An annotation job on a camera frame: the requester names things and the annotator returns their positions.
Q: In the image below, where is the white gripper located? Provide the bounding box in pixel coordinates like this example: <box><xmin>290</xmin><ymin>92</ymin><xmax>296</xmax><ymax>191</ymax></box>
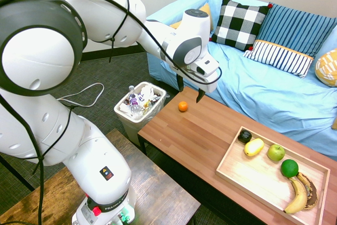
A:
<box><xmin>175</xmin><ymin>66</ymin><xmax>222</xmax><ymax>104</ymax></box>

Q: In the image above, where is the light wooden tray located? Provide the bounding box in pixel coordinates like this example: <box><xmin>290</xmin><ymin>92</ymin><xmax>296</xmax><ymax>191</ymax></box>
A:
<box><xmin>215</xmin><ymin>125</ymin><xmax>331</xmax><ymax>225</ymax></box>

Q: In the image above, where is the crumpled paper trash pile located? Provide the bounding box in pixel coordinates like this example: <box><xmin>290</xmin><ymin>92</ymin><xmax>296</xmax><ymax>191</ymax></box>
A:
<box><xmin>120</xmin><ymin>84</ymin><xmax>163</xmax><ymax>119</ymax></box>

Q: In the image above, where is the reddish wood coffee table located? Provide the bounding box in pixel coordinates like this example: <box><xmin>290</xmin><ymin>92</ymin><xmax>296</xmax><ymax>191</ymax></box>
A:
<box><xmin>137</xmin><ymin>85</ymin><xmax>337</xmax><ymax>225</ymax></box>

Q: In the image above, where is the beige trash bin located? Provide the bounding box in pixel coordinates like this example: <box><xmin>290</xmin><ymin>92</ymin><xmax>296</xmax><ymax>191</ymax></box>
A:
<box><xmin>113</xmin><ymin>81</ymin><xmax>167</xmax><ymax>146</ymax></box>

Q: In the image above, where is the clear plastic bottle purple label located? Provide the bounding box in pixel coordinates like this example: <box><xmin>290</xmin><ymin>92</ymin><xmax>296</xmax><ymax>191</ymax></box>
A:
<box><xmin>128</xmin><ymin>85</ymin><xmax>143</xmax><ymax>115</ymax></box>

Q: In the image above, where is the plain mustard pillow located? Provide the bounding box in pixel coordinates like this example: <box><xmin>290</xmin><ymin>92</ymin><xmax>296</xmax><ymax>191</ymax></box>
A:
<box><xmin>168</xmin><ymin>3</ymin><xmax>214</xmax><ymax>31</ymax></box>

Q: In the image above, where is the black avocado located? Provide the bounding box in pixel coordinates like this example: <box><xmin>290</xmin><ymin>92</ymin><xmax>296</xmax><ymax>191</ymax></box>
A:
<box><xmin>237</xmin><ymin>130</ymin><xmax>253</xmax><ymax>143</ymax></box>

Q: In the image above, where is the light blue sofa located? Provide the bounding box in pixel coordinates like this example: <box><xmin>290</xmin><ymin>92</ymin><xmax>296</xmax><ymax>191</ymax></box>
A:
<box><xmin>146</xmin><ymin>0</ymin><xmax>337</xmax><ymax>161</ymax></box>

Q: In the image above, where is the black white checkered pillow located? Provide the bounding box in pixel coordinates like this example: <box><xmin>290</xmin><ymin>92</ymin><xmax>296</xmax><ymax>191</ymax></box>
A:
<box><xmin>210</xmin><ymin>0</ymin><xmax>273</xmax><ymax>52</ymax></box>

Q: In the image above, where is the yellow lemon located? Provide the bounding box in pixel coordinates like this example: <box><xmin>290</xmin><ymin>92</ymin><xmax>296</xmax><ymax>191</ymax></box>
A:
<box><xmin>243</xmin><ymin>138</ymin><xmax>265</xmax><ymax>157</ymax></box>

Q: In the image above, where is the white navy striped pillow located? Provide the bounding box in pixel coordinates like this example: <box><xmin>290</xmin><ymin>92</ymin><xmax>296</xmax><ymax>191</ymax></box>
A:
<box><xmin>242</xmin><ymin>39</ymin><xmax>315</xmax><ymax>79</ymax></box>

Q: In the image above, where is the green apple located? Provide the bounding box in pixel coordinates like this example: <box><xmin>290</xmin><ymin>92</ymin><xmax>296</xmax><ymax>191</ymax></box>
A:
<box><xmin>267</xmin><ymin>144</ymin><xmax>286</xmax><ymax>162</ymax></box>

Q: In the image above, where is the rustic dark wood table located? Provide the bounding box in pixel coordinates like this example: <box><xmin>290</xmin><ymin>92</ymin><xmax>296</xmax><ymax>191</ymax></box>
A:
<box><xmin>0</xmin><ymin>129</ymin><xmax>201</xmax><ymax>225</ymax></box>

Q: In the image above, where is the blue striped pillow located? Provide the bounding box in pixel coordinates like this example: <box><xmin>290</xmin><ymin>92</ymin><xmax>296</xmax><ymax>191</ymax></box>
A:
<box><xmin>256</xmin><ymin>3</ymin><xmax>337</xmax><ymax>58</ymax></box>

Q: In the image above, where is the dark green lime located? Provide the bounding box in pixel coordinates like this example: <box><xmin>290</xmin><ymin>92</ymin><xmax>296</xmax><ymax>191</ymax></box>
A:
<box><xmin>280</xmin><ymin>159</ymin><xmax>300</xmax><ymax>178</ymax></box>

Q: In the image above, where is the yellow patterned bolster pillow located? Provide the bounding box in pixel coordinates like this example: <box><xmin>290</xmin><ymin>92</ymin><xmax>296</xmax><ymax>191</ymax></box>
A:
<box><xmin>315</xmin><ymin>48</ymin><xmax>337</xmax><ymax>87</ymax></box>

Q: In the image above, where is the yellow banana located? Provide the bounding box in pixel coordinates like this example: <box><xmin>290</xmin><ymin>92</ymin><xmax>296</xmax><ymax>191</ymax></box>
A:
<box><xmin>283</xmin><ymin>176</ymin><xmax>308</xmax><ymax>214</ymax></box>

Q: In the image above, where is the brown overripe banana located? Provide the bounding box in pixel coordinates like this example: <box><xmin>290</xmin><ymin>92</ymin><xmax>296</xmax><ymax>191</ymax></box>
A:
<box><xmin>296</xmin><ymin>171</ymin><xmax>319</xmax><ymax>211</ymax></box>

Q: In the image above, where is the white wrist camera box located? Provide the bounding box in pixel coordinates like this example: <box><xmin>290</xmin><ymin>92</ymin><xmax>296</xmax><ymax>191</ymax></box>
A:
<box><xmin>194</xmin><ymin>54</ymin><xmax>220</xmax><ymax>77</ymax></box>

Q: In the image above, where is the white floor cable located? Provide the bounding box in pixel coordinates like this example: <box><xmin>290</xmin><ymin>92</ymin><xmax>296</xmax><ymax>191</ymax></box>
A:
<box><xmin>56</xmin><ymin>82</ymin><xmax>105</xmax><ymax>107</ymax></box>

